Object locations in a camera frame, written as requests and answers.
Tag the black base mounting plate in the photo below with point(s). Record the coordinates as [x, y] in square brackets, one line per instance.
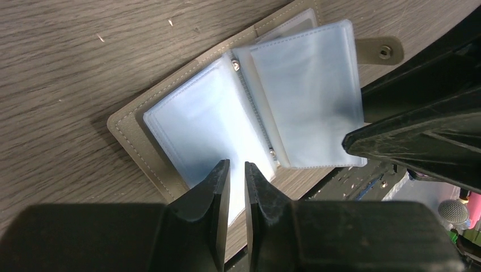
[371, 182]

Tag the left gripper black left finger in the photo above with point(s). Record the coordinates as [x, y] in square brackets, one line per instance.
[188, 234]

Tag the blue grey card holder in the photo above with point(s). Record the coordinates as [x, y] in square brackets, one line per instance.
[282, 93]

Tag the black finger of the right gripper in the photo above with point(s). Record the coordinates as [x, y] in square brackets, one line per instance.
[448, 65]
[441, 140]

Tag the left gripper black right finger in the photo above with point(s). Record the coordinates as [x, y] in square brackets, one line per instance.
[288, 235]

